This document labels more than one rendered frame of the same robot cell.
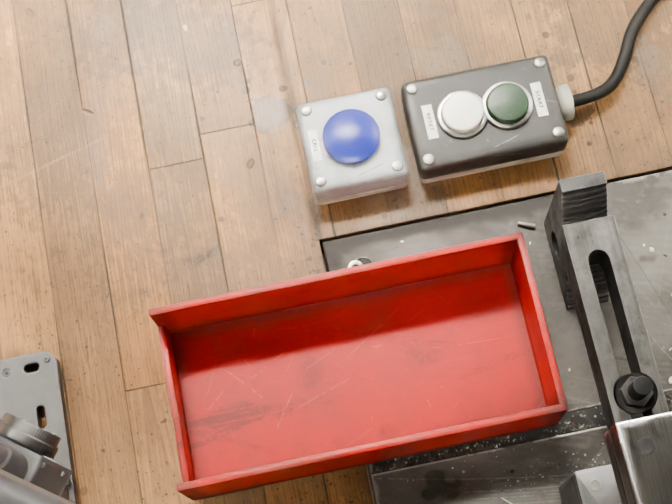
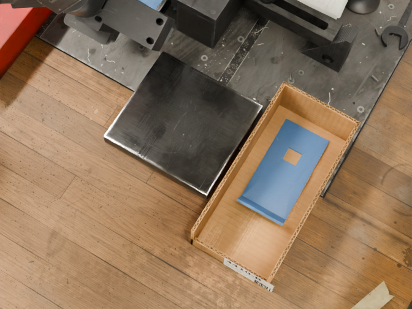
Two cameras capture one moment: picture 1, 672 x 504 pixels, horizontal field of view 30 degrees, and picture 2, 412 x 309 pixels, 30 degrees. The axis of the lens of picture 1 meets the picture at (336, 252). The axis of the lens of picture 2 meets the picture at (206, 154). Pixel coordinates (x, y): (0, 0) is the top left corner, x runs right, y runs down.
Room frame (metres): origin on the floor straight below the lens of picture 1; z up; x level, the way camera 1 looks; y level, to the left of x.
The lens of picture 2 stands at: (-0.39, 0.38, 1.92)
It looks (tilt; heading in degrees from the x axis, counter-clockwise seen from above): 69 degrees down; 297
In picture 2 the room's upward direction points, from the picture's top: 6 degrees clockwise
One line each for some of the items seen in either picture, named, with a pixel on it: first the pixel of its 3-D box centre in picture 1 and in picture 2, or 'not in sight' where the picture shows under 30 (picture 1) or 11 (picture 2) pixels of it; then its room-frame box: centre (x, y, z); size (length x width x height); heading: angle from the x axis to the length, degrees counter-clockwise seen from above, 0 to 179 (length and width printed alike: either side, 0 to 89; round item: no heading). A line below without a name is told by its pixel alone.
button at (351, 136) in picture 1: (351, 139); not in sight; (0.33, -0.02, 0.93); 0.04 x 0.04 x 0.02
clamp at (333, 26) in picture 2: not in sight; (289, 17); (-0.21, -0.20, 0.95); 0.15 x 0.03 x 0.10; 2
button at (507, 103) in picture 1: (506, 107); not in sight; (0.33, -0.14, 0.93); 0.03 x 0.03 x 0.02
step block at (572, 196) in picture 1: (584, 243); not in sight; (0.22, -0.16, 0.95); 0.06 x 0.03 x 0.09; 2
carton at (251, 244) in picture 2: not in sight; (277, 185); (-0.32, 0.02, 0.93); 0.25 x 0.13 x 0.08; 92
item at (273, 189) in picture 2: not in sight; (284, 170); (-0.32, -0.01, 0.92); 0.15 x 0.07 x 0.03; 93
